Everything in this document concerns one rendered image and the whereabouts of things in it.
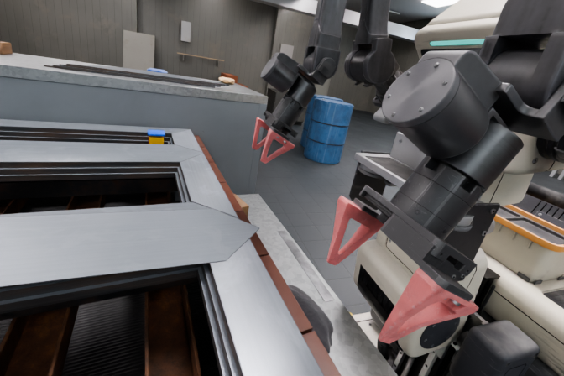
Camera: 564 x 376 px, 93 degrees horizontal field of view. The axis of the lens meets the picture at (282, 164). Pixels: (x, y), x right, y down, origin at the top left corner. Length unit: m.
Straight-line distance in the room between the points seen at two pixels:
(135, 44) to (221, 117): 9.49
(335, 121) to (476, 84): 3.63
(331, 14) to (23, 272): 0.69
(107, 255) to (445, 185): 0.49
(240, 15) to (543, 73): 11.09
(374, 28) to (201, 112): 0.90
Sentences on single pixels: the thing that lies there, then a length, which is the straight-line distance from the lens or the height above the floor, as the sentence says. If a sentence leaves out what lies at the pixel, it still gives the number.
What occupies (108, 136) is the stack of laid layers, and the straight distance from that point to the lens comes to 1.24.
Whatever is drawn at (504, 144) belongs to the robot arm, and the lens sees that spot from 0.28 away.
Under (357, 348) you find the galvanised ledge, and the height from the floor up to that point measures 0.68.
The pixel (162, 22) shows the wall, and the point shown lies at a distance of 11.10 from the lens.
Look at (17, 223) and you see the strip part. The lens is 0.67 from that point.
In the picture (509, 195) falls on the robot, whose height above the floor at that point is 1.04.
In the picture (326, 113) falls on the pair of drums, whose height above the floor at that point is 0.72.
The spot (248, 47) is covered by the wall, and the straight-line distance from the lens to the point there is 11.24.
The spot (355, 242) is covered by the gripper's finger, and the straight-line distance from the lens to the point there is 0.34.
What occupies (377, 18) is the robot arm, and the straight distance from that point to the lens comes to 0.71.
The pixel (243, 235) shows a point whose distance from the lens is 0.57.
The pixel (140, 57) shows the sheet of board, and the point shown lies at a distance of 10.68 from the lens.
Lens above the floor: 1.19
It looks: 19 degrees down
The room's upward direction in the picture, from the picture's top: 10 degrees clockwise
